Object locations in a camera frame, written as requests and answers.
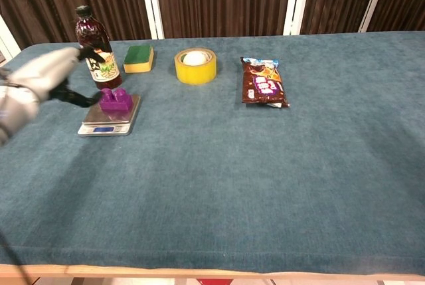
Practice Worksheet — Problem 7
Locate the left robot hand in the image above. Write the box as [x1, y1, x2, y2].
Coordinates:
[6, 45, 114, 109]

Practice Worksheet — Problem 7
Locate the purple toy building block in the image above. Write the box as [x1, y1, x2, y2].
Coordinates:
[99, 88, 134, 112]

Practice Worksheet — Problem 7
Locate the silver digital kitchen scale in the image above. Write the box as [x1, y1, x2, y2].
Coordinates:
[77, 94, 141, 138]

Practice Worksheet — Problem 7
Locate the dark sauce bottle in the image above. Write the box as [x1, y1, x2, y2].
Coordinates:
[74, 5, 124, 90]

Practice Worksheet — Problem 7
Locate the green and yellow sponge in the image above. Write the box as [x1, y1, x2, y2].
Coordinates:
[123, 45, 155, 74]

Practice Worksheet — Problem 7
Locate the white egg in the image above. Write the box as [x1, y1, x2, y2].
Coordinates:
[182, 51, 207, 66]

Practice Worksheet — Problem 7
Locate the yellow tape roll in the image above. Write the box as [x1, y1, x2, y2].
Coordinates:
[174, 48, 218, 86]

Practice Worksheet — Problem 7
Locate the blue table cloth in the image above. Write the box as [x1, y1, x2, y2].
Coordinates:
[0, 31, 425, 276]

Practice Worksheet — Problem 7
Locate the brown snack packet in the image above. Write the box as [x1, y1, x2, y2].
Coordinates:
[240, 56, 290, 109]

